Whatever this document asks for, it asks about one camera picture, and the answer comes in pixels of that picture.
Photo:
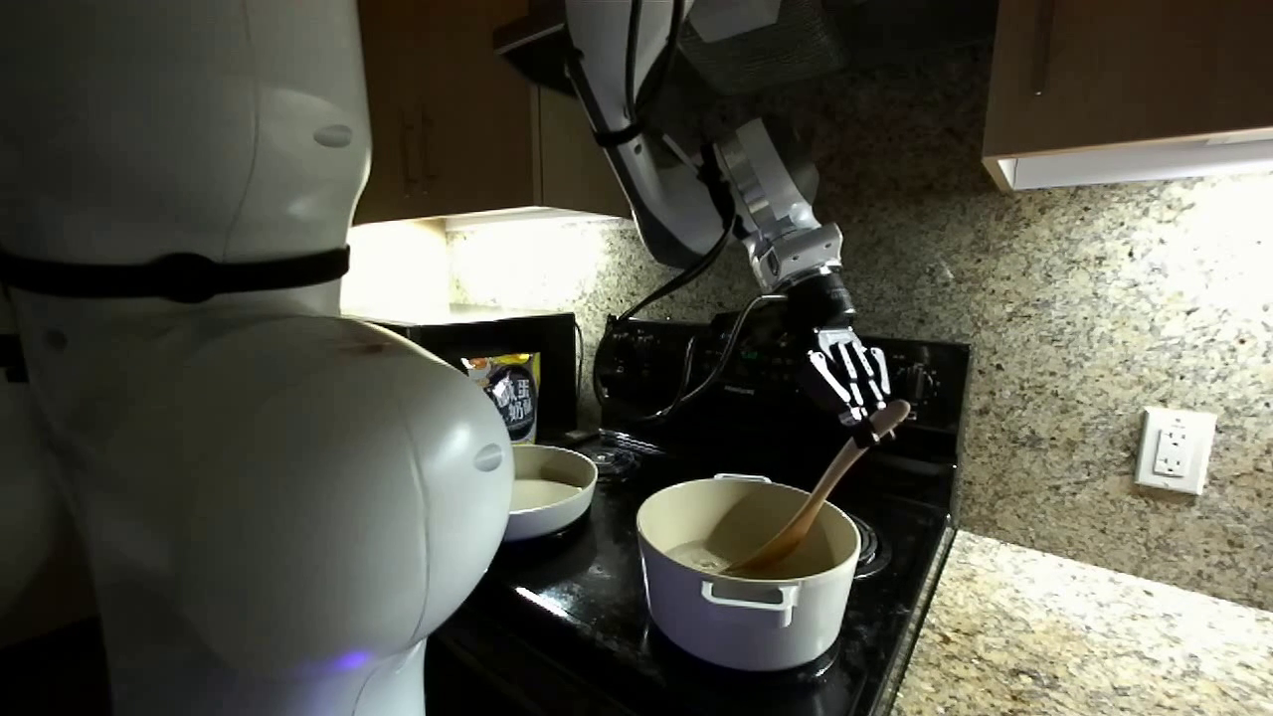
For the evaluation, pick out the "white shallow pan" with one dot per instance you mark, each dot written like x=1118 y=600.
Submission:
x=549 y=490

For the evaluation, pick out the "wooden spatula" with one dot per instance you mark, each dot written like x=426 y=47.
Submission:
x=802 y=523

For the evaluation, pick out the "wooden cabinet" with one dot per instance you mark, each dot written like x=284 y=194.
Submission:
x=459 y=130
x=1094 y=92

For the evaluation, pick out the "white wall outlet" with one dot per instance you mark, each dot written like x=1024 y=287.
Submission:
x=1175 y=450

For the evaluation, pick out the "black picture frame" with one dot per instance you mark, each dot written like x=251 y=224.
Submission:
x=528 y=366

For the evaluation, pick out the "wooden upper left cabinet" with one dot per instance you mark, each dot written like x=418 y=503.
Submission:
x=459 y=130

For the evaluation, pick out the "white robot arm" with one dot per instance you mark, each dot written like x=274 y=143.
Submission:
x=278 y=503

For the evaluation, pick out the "white pot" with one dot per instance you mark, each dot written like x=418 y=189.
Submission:
x=770 y=621

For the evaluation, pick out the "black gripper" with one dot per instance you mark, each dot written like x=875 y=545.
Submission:
x=843 y=365

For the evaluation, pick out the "wooden upper right cabinet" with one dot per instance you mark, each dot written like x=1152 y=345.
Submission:
x=1094 y=92

